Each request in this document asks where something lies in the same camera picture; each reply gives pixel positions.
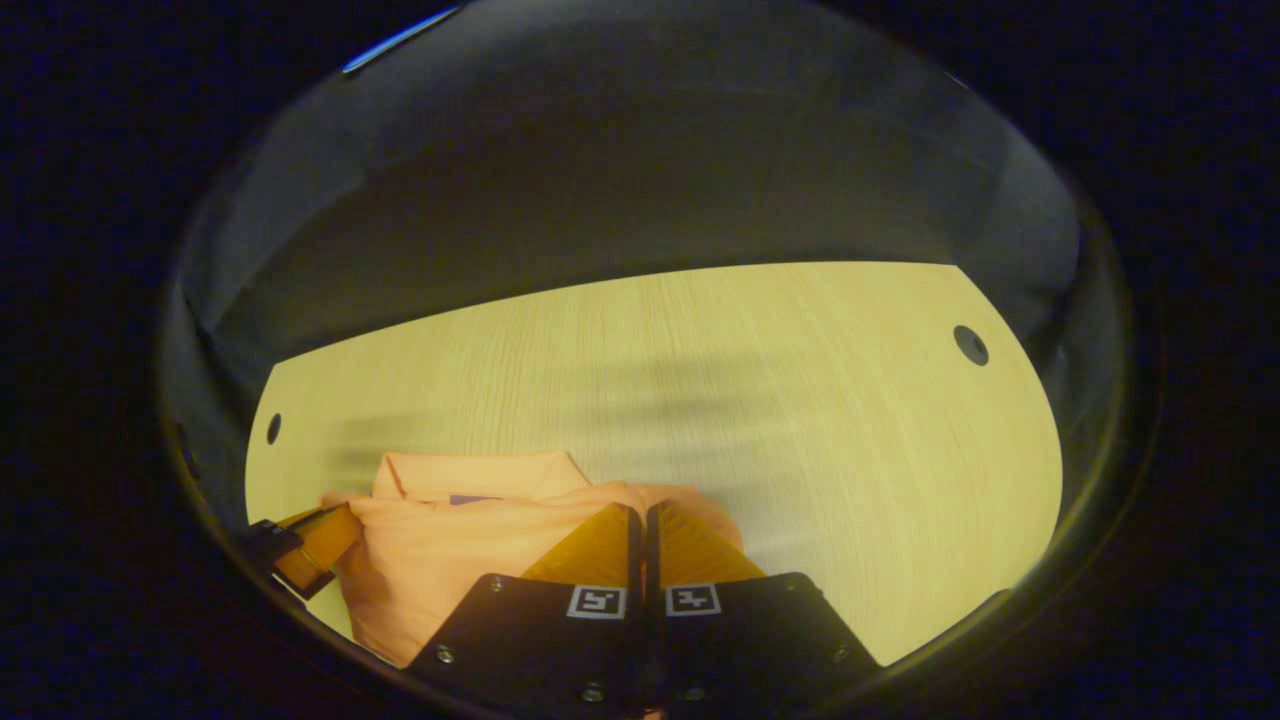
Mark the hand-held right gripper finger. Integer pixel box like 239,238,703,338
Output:
646,499,883,717
405,502,644,719

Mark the orange T-shirt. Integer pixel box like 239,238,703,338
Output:
320,449,747,669

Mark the black backdrop cloth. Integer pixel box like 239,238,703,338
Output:
165,0,1133,536

